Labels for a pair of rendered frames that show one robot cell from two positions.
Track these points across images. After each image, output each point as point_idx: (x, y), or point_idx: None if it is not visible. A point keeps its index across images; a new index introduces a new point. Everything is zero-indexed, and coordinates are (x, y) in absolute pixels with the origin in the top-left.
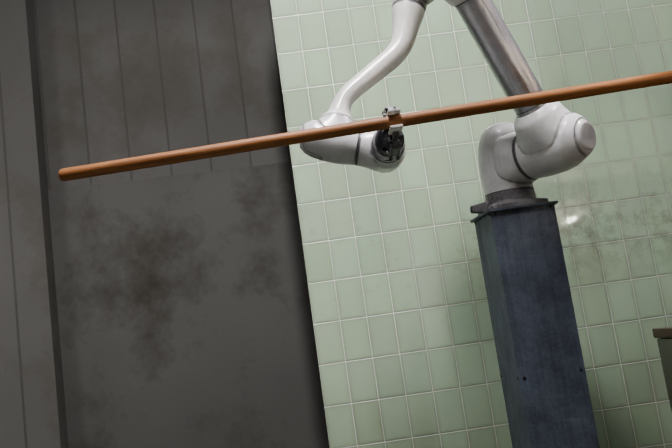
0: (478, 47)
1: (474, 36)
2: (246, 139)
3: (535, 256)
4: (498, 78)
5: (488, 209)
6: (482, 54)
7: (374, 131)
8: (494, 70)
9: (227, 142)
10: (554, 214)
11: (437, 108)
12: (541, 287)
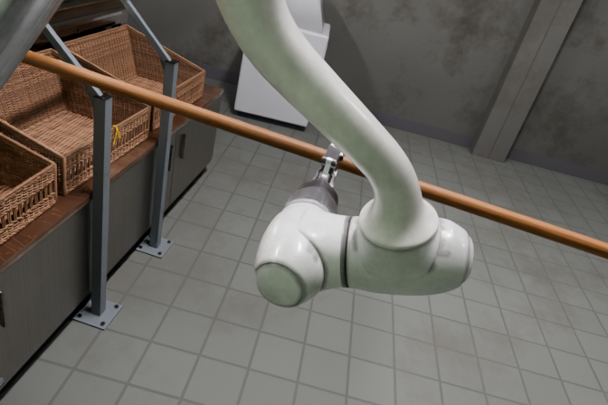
0: None
1: None
2: (499, 207)
3: None
4: (14, 69)
5: (2, 379)
6: (45, 10)
7: (327, 211)
8: (27, 51)
9: (521, 214)
10: None
11: (288, 136)
12: None
